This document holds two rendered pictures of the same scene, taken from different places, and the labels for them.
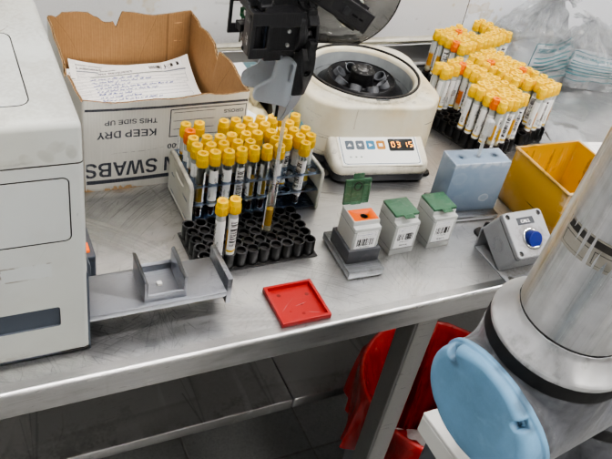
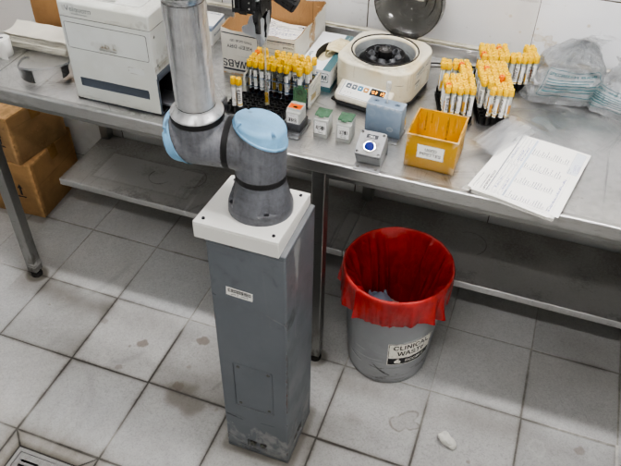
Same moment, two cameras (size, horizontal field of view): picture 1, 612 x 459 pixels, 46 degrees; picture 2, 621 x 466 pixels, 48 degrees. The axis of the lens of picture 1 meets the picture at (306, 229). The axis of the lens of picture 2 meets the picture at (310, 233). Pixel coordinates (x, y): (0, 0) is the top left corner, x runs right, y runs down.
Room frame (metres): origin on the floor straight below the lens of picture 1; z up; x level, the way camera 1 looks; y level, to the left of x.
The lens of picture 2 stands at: (-0.20, -1.36, 1.95)
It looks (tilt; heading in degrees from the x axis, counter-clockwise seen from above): 42 degrees down; 51
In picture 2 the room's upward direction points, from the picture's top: 1 degrees clockwise
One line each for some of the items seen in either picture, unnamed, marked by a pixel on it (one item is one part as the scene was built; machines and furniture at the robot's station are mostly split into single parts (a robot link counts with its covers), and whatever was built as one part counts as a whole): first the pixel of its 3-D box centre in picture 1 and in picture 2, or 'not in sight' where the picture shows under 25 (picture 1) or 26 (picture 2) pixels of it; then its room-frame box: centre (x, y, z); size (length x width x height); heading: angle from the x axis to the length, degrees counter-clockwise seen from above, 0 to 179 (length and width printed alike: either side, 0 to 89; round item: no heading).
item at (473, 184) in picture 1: (468, 182); (384, 118); (0.98, -0.23, 0.92); 0.10 x 0.07 x 0.10; 117
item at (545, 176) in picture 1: (562, 191); (435, 141); (1.01, -0.39, 0.93); 0.13 x 0.13 x 0.10; 31
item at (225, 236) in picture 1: (252, 213); (258, 92); (0.78, 0.08, 0.93); 0.17 x 0.09 x 0.11; 122
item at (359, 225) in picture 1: (358, 231); (296, 116); (0.80, -0.07, 0.92); 0.05 x 0.04 x 0.06; 29
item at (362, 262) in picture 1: (353, 247); (296, 124); (0.80, -0.07, 0.89); 0.09 x 0.05 x 0.04; 29
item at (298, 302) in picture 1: (296, 302); not in sight; (0.68, -0.01, 0.88); 0.07 x 0.07 x 0.01; 32
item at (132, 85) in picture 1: (143, 93); (274, 36); (1.00, 0.29, 0.95); 0.29 x 0.25 x 0.15; 32
